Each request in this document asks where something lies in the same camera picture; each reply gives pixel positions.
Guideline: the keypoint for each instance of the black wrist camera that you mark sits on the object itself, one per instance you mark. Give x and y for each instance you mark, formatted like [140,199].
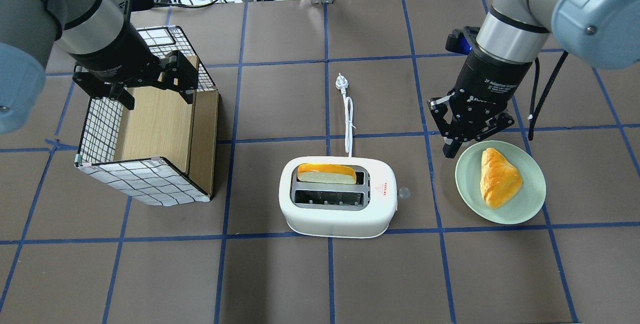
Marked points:
[462,41]

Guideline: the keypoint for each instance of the white two-slot toaster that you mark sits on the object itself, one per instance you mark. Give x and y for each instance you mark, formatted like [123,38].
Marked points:
[360,211]

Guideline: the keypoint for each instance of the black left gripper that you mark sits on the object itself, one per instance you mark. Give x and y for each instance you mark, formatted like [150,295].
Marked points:
[116,53]

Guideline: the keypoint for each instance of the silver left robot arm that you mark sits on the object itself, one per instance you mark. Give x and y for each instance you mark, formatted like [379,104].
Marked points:
[29,30]

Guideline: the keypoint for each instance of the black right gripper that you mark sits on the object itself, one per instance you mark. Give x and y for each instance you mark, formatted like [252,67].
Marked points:
[487,80]

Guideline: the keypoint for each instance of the wire basket with wooden board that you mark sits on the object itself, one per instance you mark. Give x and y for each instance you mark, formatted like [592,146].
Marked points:
[163,151]

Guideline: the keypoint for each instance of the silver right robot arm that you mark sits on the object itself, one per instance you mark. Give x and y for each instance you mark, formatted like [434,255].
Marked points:
[603,33]

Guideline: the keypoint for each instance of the yellow toast slice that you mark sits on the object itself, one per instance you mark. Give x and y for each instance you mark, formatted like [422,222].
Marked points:
[329,173]

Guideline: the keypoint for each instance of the orange triangular pastry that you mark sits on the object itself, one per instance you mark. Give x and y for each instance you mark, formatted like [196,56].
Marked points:
[500,181]

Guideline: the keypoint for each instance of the light green plate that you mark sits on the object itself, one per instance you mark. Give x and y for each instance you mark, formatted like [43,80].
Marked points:
[525,204]

